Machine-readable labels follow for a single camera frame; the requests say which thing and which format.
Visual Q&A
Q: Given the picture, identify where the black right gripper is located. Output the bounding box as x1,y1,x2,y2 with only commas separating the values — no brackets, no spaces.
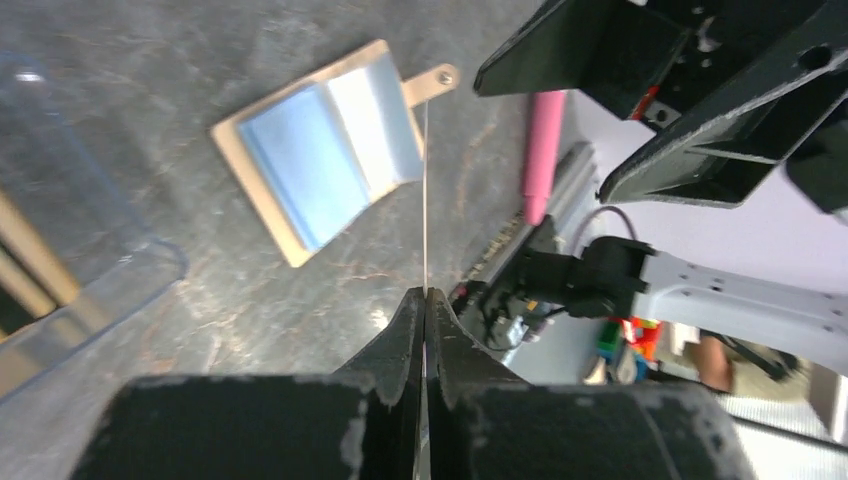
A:
473,1,847,213

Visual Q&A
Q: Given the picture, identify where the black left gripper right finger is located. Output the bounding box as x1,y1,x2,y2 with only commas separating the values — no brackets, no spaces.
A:
424,288,755,479

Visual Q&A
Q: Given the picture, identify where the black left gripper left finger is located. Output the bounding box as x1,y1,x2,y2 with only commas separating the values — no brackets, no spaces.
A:
71,288,426,479

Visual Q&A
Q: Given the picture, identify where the beige leather card holder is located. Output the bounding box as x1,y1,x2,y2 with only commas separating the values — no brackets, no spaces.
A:
210,39,460,268

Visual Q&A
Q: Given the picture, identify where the gold credit card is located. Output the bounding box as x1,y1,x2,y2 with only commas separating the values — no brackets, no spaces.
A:
422,100,429,300

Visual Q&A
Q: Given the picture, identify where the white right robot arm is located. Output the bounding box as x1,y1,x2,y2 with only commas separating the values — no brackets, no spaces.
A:
458,1,847,374

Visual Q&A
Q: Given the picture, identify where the clear acrylic card stand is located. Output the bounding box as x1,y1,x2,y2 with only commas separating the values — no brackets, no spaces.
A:
1,52,188,399

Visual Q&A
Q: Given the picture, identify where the pink cylinder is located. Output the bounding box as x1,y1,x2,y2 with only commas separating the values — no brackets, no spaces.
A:
523,90,566,226

